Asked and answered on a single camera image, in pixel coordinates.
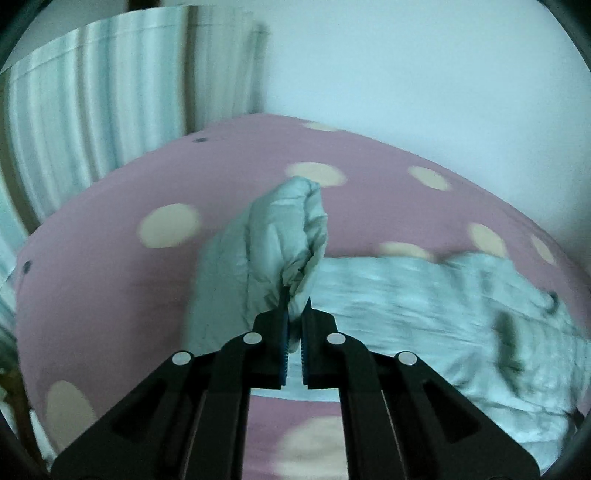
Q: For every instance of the striped pillow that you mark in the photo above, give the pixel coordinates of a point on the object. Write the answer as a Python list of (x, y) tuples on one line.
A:
[(69, 92), (221, 60)]

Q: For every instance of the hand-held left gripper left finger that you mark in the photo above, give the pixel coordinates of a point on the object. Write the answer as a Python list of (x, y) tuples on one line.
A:
[(284, 350)]

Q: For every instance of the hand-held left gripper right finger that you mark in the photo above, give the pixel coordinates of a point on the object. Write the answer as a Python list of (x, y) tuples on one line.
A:
[(304, 355)]

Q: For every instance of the light blue down jacket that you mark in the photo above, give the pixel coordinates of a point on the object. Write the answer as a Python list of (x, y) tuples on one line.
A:
[(268, 240)]

